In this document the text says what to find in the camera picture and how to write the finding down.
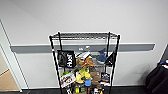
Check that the orange plush toy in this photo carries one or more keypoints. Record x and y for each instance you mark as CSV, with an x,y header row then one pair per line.
x,y
85,62

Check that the small plain black bag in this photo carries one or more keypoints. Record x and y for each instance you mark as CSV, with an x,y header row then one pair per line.
x,y
111,58

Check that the small blue cup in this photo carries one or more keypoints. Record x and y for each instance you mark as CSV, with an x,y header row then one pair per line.
x,y
88,82

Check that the dark printed box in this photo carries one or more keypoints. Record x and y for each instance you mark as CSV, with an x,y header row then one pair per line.
x,y
105,78

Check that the black and white box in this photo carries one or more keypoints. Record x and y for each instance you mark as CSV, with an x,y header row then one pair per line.
x,y
98,90

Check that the black chair with dark cloth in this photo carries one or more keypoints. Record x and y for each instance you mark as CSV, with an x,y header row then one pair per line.
x,y
157,80

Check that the white door frame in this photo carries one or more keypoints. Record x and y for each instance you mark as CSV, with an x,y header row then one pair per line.
x,y
11,63

